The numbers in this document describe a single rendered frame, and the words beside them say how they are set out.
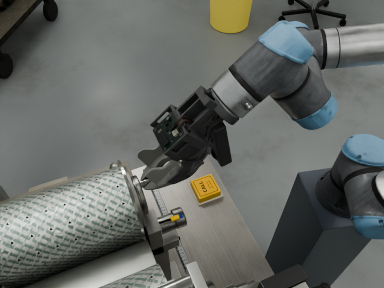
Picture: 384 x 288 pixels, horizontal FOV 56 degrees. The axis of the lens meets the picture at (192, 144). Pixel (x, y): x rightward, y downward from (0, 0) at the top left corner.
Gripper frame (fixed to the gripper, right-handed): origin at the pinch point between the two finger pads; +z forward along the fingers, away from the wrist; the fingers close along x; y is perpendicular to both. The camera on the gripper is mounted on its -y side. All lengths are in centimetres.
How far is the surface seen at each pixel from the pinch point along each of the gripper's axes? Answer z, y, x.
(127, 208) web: 2.8, 5.6, 5.3
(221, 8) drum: -29, -159, -210
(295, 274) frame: -17.1, 7.9, 28.7
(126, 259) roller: 8.9, 2.6, 10.9
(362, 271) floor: 6, -160, 9
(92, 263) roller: 13.8, 5.3, 8.8
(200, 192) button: 9.4, -37.1, -13.7
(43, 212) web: 11.2, 15.0, 1.8
